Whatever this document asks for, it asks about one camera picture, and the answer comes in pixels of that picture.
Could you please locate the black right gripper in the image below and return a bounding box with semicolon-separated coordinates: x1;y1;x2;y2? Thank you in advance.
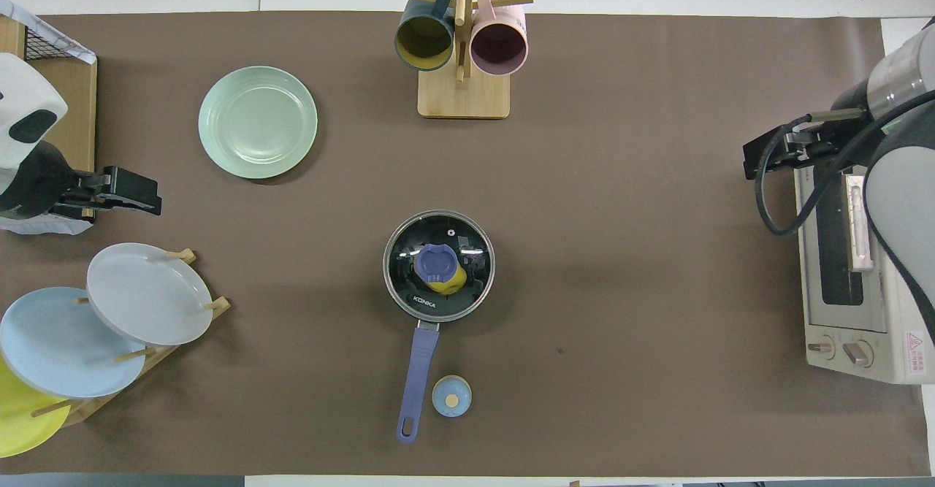
743;106;874;181

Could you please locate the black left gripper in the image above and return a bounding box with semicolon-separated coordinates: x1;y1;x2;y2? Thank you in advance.
0;140;164;220

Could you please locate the glass lid with blue knob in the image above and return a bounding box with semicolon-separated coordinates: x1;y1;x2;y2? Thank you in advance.
385;212;495;321

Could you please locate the yellow lemon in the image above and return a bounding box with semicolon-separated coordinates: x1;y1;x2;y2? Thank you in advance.
424;261;468;296

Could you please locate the grey plate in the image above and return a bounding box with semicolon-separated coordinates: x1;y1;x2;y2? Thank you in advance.
86;243;214;347

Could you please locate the pale green plate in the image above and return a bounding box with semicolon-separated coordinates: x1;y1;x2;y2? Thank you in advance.
198;66;318;180

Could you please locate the wooden plate rack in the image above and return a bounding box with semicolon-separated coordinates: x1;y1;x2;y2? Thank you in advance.
29;248;232;429

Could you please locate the light blue plate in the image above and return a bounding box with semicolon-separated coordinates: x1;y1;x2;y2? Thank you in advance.
0;287;147;399

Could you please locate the yellow plate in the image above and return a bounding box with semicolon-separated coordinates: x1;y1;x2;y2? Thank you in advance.
0;356;72;459

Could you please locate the light wooden cutting board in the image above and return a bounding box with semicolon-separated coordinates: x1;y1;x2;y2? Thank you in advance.
0;16;77;218

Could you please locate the white patterned cloth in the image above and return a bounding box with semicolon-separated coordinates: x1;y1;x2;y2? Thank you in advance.
0;0;97;65

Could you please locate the beige toaster oven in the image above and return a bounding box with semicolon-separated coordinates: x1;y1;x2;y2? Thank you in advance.
795;166;935;386

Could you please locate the brown table mat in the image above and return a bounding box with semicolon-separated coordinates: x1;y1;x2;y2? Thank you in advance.
0;11;928;477

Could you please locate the pink mug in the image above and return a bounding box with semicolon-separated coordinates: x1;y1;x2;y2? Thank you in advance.
470;0;529;77

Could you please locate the wooden mug rack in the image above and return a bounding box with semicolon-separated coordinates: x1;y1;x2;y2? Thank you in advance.
392;0;534;120

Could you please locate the teal mug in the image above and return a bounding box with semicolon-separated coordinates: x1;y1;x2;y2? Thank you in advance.
394;0;455;72

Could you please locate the dark blue saucepan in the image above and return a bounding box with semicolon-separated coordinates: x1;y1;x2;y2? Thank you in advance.
383;210;497;444

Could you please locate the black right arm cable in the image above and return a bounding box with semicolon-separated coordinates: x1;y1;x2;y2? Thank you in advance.
755;89;935;238

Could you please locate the black wire basket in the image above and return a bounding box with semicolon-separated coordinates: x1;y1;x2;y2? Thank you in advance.
22;21;77;62

